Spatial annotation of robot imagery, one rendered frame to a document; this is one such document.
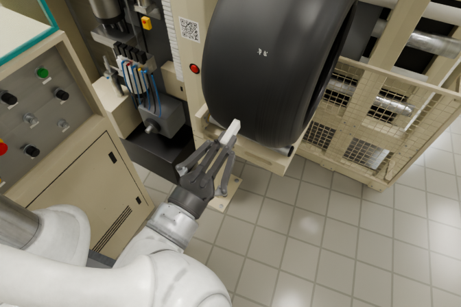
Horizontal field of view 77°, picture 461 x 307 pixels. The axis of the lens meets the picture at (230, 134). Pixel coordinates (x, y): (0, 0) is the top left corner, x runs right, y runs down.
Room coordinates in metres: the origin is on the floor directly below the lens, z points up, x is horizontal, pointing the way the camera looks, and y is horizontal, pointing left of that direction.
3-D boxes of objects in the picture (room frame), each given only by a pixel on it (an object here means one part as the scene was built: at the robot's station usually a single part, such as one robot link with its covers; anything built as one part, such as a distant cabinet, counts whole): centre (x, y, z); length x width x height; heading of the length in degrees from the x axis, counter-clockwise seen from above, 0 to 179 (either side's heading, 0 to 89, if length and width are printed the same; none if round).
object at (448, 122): (0.96, -0.49, 0.65); 0.90 x 0.02 x 0.70; 61
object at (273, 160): (0.66, -0.06, 0.84); 0.36 x 0.09 x 0.06; 61
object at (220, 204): (0.89, 0.10, 0.01); 0.27 x 0.27 x 0.02; 61
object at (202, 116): (0.87, 0.02, 0.90); 0.40 x 0.03 x 0.10; 151
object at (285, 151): (0.66, -0.07, 0.90); 0.35 x 0.05 x 0.05; 61
